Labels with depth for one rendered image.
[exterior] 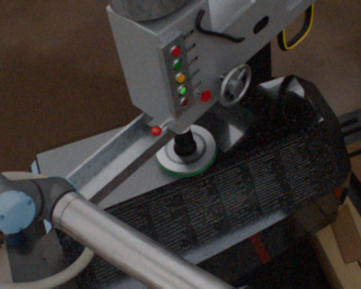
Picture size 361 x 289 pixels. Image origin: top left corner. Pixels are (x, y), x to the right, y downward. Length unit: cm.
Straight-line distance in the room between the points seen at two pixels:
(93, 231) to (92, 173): 69
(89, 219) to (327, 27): 298
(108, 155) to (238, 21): 58
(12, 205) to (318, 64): 278
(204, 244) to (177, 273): 108
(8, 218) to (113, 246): 22
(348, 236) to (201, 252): 83
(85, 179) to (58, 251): 39
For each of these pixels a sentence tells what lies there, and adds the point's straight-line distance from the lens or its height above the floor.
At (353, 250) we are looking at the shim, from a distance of 270.
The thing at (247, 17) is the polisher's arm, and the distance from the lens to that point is 184.
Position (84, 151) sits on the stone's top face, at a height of 87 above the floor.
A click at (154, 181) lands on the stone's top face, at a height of 87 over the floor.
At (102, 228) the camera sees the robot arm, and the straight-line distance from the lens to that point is 117.
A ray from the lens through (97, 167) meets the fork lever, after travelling 187.
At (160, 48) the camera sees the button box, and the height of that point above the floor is 156.
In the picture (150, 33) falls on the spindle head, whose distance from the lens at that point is 155.
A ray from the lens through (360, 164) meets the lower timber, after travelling 311.
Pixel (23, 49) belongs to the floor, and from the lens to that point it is 422.
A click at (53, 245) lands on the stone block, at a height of 80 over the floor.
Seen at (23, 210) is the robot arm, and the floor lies 165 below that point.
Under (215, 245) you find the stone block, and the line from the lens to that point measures 217.
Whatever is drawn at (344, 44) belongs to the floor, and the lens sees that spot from 384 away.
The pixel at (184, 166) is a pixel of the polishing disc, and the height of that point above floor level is 93.
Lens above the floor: 258
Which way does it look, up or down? 51 degrees down
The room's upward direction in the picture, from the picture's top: 12 degrees counter-clockwise
